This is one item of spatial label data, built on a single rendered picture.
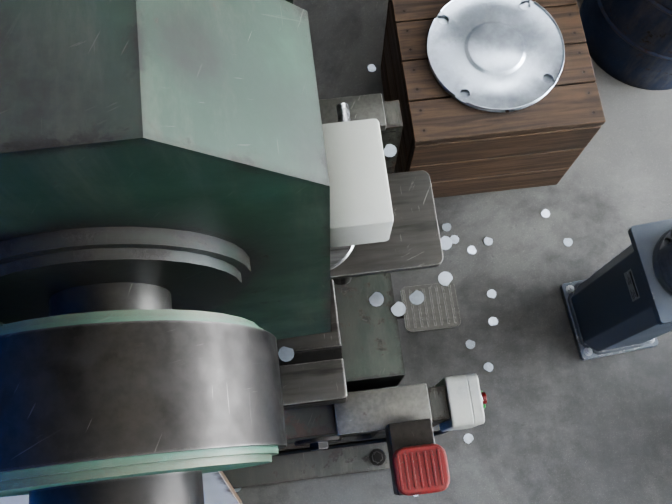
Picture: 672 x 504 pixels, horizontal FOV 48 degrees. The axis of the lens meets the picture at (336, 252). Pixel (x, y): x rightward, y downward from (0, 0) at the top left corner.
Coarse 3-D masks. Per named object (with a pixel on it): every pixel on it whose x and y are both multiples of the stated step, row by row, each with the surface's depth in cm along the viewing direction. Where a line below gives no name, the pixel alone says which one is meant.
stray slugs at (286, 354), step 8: (384, 152) 121; (392, 152) 121; (448, 240) 116; (448, 248) 116; (448, 272) 115; (440, 280) 115; (448, 280) 115; (376, 296) 114; (416, 296) 114; (376, 304) 114; (400, 304) 114; (416, 304) 113; (392, 312) 113; (400, 312) 113; (280, 352) 105; (288, 352) 105; (288, 360) 105
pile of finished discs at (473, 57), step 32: (480, 0) 162; (512, 0) 162; (448, 32) 160; (480, 32) 159; (512, 32) 159; (544, 32) 160; (448, 64) 158; (480, 64) 157; (512, 64) 157; (544, 64) 158; (480, 96) 156; (512, 96) 156
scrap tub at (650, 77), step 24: (600, 0) 185; (624, 0) 174; (648, 0) 167; (600, 24) 188; (624, 24) 179; (648, 24) 173; (600, 48) 193; (624, 48) 186; (648, 48) 180; (624, 72) 193; (648, 72) 189
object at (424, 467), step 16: (400, 448) 97; (416, 448) 97; (432, 448) 97; (400, 464) 96; (416, 464) 96; (432, 464) 96; (400, 480) 95; (416, 480) 95; (432, 480) 95; (448, 480) 96
